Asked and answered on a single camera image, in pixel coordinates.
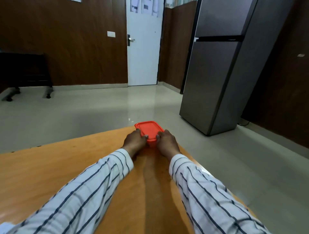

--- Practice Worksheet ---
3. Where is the person's left hand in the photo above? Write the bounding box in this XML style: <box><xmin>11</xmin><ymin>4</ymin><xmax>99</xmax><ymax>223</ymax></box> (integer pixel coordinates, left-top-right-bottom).
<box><xmin>121</xmin><ymin>129</ymin><xmax>149</xmax><ymax>158</ymax></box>

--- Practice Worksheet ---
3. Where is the person's right hand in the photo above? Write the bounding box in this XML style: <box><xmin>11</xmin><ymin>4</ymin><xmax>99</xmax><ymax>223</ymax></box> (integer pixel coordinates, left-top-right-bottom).
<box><xmin>156</xmin><ymin>129</ymin><xmax>181</xmax><ymax>161</ymax></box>

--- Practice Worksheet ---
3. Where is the red plastic lunch box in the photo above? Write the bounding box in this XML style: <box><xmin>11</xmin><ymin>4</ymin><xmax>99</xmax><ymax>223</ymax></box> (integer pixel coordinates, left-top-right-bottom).
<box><xmin>134</xmin><ymin>121</ymin><xmax>165</xmax><ymax>148</ymax></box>

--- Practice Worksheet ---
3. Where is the person's left forearm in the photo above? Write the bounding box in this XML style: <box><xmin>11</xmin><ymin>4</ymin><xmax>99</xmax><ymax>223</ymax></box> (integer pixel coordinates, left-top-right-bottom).
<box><xmin>0</xmin><ymin>148</ymin><xmax>134</xmax><ymax>234</ymax></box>

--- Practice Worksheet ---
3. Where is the person's right forearm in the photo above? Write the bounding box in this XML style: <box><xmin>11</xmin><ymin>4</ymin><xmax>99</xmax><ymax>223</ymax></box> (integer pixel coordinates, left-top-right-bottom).
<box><xmin>169</xmin><ymin>154</ymin><xmax>272</xmax><ymax>234</ymax></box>

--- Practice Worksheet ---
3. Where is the white door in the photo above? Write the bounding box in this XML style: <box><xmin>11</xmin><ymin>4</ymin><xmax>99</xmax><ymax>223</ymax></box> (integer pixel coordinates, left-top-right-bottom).
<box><xmin>126</xmin><ymin>0</ymin><xmax>164</xmax><ymax>86</ymax></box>

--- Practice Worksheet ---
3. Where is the grey two-door refrigerator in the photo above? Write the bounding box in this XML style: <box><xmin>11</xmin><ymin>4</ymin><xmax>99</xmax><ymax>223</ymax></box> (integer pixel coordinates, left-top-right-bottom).
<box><xmin>179</xmin><ymin>0</ymin><xmax>296</xmax><ymax>136</ymax></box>

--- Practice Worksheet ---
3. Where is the dark bench with metal legs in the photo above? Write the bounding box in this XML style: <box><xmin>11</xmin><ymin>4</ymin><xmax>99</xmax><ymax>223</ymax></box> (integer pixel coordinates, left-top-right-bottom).
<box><xmin>0</xmin><ymin>49</ymin><xmax>54</xmax><ymax>102</ymax></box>

